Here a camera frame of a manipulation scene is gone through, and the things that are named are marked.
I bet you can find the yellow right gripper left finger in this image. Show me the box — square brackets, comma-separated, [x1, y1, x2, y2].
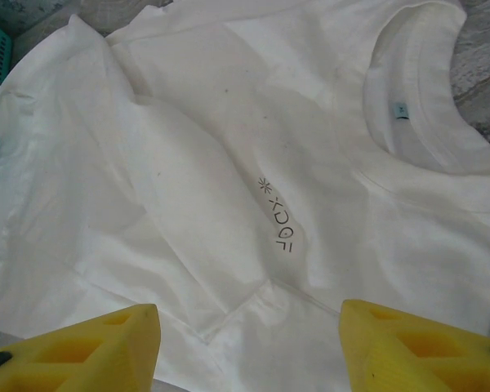
[0, 302, 160, 392]

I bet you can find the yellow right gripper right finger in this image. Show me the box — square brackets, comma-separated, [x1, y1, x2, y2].
[337, 298, 490, 392]

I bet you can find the white t-shirt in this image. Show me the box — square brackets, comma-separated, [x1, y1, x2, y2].
[0, 0, 490, 392]

